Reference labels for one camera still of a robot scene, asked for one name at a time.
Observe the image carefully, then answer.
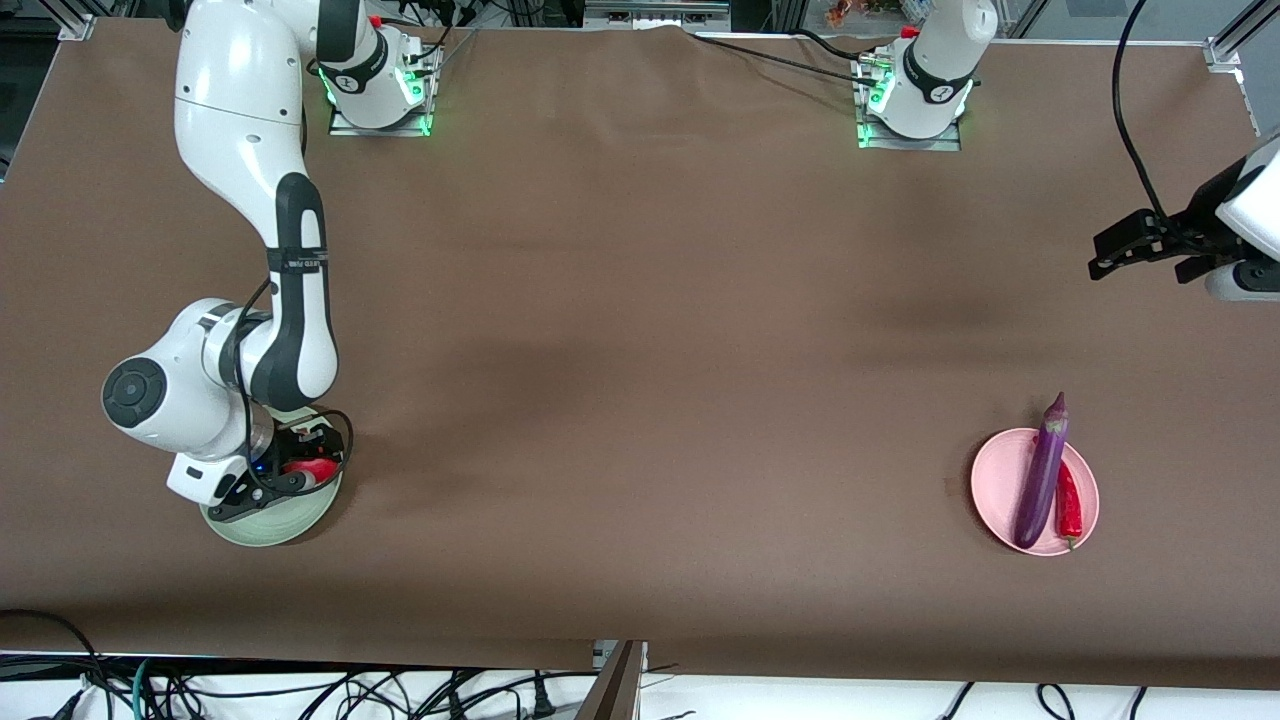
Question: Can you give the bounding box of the long purple eggplant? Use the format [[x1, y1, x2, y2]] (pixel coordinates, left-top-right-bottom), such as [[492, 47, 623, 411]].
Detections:
[[1013, 392, 1070, 550]]

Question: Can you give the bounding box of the red chili pepper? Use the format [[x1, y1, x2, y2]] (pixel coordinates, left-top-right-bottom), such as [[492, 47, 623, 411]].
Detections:
[[1056, 460, 1084, 551]]

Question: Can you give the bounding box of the pale green round plate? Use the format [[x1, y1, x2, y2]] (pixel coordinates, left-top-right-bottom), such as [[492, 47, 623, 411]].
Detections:
[[200, 405, 344, 548]]

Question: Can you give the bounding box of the pink round plate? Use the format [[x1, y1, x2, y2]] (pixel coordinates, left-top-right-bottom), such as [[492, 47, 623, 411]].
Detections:
[[971, 428, 1101, 557]]

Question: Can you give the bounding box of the brown table cover mat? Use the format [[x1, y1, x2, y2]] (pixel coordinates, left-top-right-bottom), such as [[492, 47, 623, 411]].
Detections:
[[0, 18, 1280, 691]]

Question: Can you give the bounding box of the dark table leg bar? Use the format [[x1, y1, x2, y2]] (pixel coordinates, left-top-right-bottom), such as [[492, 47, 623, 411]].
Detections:
[[575, 640, 649, 720]]

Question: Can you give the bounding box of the grey control box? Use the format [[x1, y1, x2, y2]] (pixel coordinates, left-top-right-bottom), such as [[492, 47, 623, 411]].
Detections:
[[583, 0, 733, 31]]

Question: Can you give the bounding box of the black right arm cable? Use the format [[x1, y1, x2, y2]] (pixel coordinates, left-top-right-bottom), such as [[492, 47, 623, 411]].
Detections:
[[235, 280, 353, 491]]

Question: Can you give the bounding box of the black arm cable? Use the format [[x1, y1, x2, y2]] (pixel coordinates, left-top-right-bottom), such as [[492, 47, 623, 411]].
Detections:
[[235, 280, 353, 491], [1112, 0, 1166, 216]]

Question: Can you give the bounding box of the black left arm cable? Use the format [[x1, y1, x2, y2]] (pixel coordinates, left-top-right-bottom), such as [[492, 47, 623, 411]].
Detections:
[[1112, 0, 1166, 216]]

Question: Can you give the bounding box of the aluminium frame profile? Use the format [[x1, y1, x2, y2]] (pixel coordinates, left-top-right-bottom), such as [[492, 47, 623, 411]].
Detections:
[[1205, 0, 1280, 71], [40, 0, 101, 41]]

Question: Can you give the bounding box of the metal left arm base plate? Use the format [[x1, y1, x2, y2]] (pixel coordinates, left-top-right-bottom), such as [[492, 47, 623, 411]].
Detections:
[[855, 50, 963, 153]]

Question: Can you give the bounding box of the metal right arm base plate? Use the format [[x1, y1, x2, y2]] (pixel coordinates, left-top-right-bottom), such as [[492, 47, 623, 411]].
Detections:
[[328, 40, 437, 138]]

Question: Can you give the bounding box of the black cable on table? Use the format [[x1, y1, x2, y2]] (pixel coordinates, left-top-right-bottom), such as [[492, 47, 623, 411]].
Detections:
[[685, 28, 881, 91]]

